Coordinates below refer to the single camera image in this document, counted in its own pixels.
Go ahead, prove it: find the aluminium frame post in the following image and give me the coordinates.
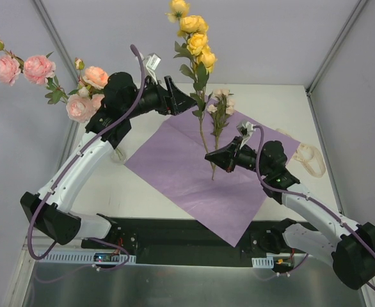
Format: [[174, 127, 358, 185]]
[[30, 0, 78, 82], [305, 0, 371, 95]]

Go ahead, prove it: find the yellow flower bunch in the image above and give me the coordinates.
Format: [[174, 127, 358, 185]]
[[166, 1, 217, 150]]

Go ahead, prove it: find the pink and purple wrapping paper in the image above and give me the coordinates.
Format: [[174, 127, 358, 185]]
[[118, 111, 298, 246]]

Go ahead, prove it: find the cream ribbon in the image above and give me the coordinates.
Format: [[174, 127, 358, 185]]
[[291, 142, 327, 178]]

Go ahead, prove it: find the left aluminium frame post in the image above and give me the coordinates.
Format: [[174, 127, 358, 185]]
[[30, 0, 78, 82]]

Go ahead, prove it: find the clear glass vase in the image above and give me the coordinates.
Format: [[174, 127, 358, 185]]
[[110, 146, 127, 165]]

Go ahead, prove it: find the peach flower bunch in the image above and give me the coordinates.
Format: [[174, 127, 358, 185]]
[[207, 89, 235, 150]]

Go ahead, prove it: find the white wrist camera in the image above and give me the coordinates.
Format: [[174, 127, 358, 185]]
[[236, 120, 255, 148], [142, 52, 161, 83]]

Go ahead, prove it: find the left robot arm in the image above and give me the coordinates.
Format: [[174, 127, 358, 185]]
[[20, 72, 197, 249]]

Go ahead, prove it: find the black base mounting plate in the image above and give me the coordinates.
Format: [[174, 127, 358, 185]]
[[78, 214, 350, 268]]

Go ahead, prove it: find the right aluminium frame post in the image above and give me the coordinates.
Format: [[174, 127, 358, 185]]
[[305, 0, 371, 95]]

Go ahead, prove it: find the pink flower stem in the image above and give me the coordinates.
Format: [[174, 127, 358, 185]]
[[0, 40, 68, 104]]

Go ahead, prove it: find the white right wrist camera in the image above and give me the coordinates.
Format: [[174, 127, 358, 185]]
[[236, 120, 255, 148]]

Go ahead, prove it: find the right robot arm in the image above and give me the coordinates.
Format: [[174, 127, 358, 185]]
[[205, 137, 375, 290]]

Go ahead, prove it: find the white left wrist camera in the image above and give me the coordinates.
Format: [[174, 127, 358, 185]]
[[142, 52, 161, 83]]

